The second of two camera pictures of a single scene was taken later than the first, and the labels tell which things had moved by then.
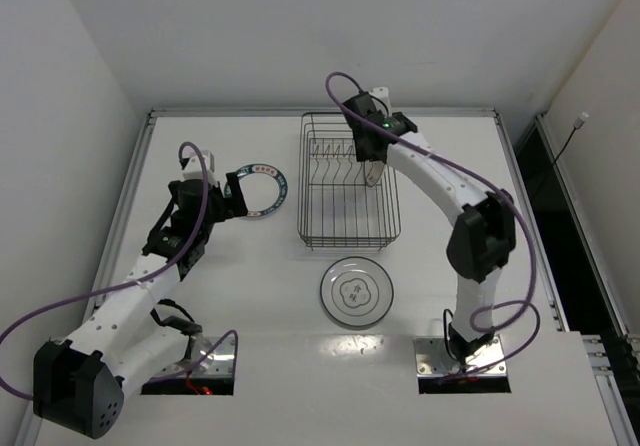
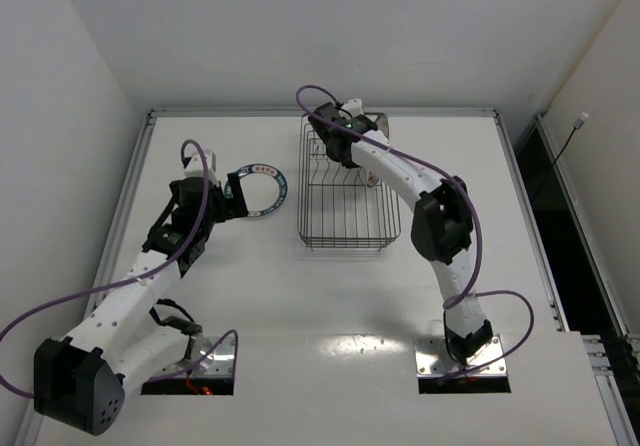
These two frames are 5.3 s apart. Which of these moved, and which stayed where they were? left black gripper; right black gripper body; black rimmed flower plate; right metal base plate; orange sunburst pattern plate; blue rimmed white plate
Moved: right black gripper body; black rimmed flower plate
Stayed: blue rimmed white plate; left black gripper; orange sunburst pattern plate; right metal base plate
